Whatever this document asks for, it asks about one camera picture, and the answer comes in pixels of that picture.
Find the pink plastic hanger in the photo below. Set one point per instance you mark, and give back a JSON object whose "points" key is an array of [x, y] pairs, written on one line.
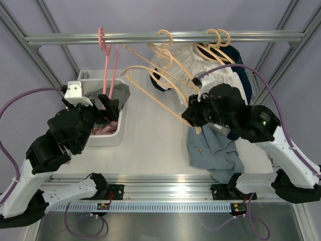
{"points": [[107, 50]]}

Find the grey pleated skirt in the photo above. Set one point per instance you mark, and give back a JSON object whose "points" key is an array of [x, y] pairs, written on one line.
{"points": [[120, 92]]}

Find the aluminium frame strut right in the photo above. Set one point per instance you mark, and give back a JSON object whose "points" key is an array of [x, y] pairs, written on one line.
{"points": [[279, 57]]}

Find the pink ruffled skirt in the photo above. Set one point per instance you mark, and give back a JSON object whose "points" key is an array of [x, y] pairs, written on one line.
{"points": [[106, 130]]}

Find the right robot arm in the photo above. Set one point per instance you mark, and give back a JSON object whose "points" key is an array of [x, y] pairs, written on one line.
{"points": [[297, 179]]}

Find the dark navy skirt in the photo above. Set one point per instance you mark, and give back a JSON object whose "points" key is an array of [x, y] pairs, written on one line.
{"points": [[235, 55]]}

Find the white slotted cable duct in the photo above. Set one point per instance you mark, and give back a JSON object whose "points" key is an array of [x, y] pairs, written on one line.
{"points": [[140, 207]]}

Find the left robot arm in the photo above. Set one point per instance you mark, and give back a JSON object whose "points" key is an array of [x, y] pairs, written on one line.
{"points": [[69, 130]]}

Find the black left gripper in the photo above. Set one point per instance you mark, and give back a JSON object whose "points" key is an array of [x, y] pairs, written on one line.
{"points": [[110, 114]]}

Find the aluminium hanging rail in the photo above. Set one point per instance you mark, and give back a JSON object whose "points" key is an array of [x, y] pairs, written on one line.
{"points": [[162, 37]]}

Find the white plastic basket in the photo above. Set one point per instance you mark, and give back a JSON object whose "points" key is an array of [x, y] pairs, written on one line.
{"points": [[91, 85]]}

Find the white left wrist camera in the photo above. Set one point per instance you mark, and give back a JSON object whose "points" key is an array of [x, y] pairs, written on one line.
{"points": [[75, 94]]}

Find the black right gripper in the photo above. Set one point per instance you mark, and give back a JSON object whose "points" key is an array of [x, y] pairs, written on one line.
{"points": [[192, 114]]}

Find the white pleated skirt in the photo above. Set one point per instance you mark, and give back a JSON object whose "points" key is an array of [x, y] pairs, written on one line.
{"points": [[188, 57]]}

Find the aluminium frame strut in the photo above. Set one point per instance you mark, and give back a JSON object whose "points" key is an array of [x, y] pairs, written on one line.
{"points": [[279, 57], [24, 19]]}

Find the aluminium frame strut left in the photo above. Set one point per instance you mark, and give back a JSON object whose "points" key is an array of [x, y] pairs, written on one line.
{"points": [[24, 19]]}

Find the light blue denim skirt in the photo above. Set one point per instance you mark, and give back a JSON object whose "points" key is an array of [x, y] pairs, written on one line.
{"points": [[214, 152]]}

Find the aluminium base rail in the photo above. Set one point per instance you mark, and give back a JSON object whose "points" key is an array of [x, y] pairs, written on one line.
{"points": [[158, 188]]}

